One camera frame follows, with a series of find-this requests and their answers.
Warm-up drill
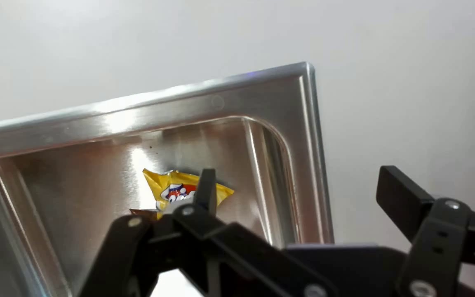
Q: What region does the yellow chips packet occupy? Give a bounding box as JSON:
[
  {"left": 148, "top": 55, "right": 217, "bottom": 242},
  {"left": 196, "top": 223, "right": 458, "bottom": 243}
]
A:
[{"left": 128, "top": 167, "right": 237, "bottom": 222}]

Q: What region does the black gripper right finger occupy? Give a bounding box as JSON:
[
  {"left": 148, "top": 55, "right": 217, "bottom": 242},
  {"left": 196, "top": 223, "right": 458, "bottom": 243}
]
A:
[{"left": 374, "top": 164, "right": 475, "bottom": 297}]

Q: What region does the stainless steel sink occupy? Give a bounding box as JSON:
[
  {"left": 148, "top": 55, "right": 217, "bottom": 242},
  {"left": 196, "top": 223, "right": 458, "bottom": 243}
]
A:
[{"left": 0, "top": 62, "right": 336, "bottom": 297}]

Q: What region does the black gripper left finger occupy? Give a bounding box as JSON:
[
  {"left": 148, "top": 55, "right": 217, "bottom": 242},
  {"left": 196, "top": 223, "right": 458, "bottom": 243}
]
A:
[{"left": 77, "top": 167, "right": 339, "bottom": 297}]

